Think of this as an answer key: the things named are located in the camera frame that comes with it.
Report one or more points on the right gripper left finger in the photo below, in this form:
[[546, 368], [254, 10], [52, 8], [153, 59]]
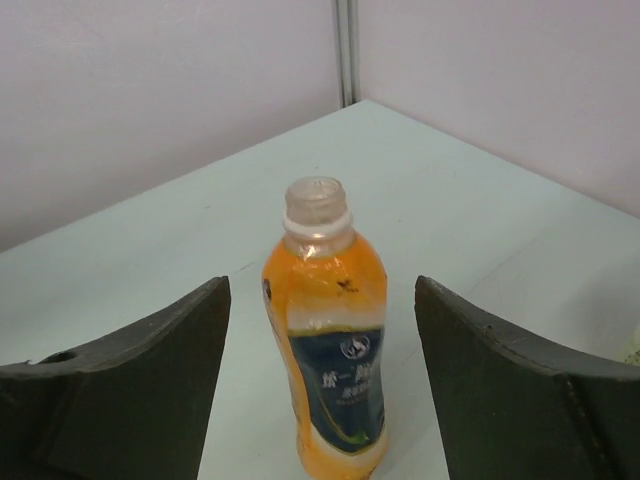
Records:
[[133, 404]]

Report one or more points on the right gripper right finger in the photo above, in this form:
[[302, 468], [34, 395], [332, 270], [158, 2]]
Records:
[[511, 404]]

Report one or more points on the orange milk tea bottle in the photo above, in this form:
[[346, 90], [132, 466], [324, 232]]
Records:
[[325, 293]]

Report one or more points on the green label tea bottle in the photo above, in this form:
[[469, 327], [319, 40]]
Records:
[[629, 353]]

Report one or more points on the left aluminium corner post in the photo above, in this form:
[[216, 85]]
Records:
[[346, 30]]

